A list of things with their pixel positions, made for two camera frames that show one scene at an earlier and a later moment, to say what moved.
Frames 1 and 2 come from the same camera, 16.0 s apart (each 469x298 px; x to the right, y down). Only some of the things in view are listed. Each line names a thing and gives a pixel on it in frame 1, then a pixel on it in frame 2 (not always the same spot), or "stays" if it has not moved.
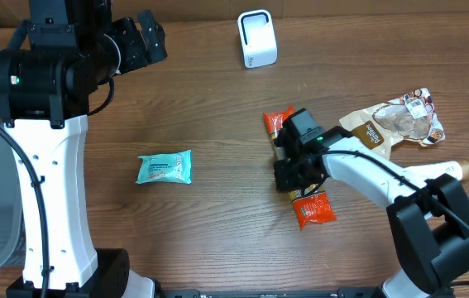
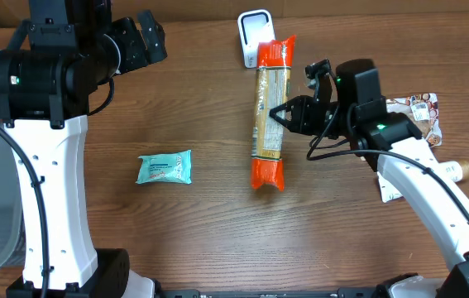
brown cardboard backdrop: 198,13 stays
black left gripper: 136,45 stays
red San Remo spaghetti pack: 311,207 to 271,88
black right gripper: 292,184 to 302,107
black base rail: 274,292 stays
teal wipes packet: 175,167 stays
